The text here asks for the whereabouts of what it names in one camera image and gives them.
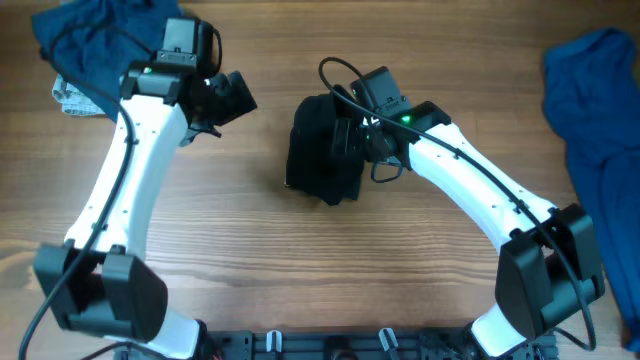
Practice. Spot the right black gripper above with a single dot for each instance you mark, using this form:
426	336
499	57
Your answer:
347	139

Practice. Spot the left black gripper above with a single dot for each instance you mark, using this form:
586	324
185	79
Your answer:
233	103

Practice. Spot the black polo shirt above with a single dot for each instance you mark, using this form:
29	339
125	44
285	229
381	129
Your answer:
314	165

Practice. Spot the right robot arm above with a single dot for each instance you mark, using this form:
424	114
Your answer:
549	267

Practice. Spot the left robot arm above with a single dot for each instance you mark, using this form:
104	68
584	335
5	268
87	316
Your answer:
97	282

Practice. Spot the folded dark blue garment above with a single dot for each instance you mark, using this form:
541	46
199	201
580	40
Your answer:
118	32

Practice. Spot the white patterned folded cloth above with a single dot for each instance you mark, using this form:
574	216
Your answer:
73	102

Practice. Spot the bright blue shirt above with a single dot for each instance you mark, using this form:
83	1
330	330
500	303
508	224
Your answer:
592	101

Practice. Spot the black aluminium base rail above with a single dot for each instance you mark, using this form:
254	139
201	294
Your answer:
446	343

